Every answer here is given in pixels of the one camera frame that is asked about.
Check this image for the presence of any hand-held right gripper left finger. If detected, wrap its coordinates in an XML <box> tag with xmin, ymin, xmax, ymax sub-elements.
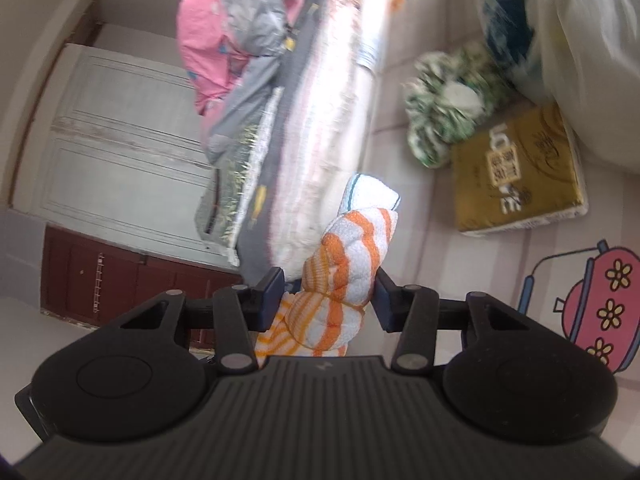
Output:
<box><xmin>117</xmin><ymin>266</ymin><xmax>286</xmax><ymax>374</ymax></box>

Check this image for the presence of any green floral cloth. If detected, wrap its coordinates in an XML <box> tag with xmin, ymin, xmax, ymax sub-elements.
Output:
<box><xmin>404</xmin><ymin>42</ymin><xmax>518</xmax><ymax>170</ymax></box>

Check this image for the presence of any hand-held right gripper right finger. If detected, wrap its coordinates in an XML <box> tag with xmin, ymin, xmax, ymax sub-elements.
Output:
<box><xmin>375</xmin><ymin>266</ymin><xmax>523</xmax><ymax>375</ymax></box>

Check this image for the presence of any yellow tissue pack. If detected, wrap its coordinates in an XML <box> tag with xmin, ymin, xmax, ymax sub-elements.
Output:
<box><xmin>450</xmin><ymin>102</ymin><xmax>590</xmax><ymax>236</ymax></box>

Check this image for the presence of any white tied plastic bag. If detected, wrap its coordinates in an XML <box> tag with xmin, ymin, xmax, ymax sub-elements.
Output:
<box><xmin>465</xmin><ymin>0</ymin><xmax>640</xmax><ymax>176</ymax></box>

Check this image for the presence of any dark blue cloth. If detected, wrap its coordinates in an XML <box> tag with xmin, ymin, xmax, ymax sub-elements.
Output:
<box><xmin>482</xmin><ymin>0</ymin><xmax>538</xmax><ymax>68</ymax></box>

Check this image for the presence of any white towel with teal stripe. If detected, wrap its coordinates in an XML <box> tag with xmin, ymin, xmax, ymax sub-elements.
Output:
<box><xmin>336</xmin><ymin>174</ymin><xmax>402</xmax><ymax>218</ymax></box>

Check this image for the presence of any bed with grey sheet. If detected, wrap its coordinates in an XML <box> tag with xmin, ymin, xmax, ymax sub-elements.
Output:
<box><xmin>192</xmin><ymin>0</ymin><xmax>446</xmax><ymax>286</ymax></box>

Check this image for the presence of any pink and grey quilt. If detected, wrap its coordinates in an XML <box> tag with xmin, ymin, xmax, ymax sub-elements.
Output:
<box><xmin>177</xmin><ymin>0</ymin><xmax>346</xmax><ymax>161</ymax></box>

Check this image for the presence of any red brown wooden cabinet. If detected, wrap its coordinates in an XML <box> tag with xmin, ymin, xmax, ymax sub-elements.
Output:
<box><xmin>40</xmin><ymin>225</ymin><xmax>246</xmax><ymax>351</ymax></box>

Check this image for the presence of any white panel door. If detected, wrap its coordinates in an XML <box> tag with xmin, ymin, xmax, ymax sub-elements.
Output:
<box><xmin>7</xmin><ymin>42</ymin><xmax>241</xmax><ymax>266</ymax></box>

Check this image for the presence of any printed pink floor mat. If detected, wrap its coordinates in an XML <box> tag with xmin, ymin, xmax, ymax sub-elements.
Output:
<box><xmin>350</xmin><ymin>0</ymin><xmax>640</xmax><ymax>376</ymax></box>

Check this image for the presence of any orange striped white towel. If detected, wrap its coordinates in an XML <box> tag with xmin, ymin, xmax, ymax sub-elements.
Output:
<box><xmin>255</xmin><ymin>209</ymin><xmax>401</xmax><ymax>358</ymax></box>

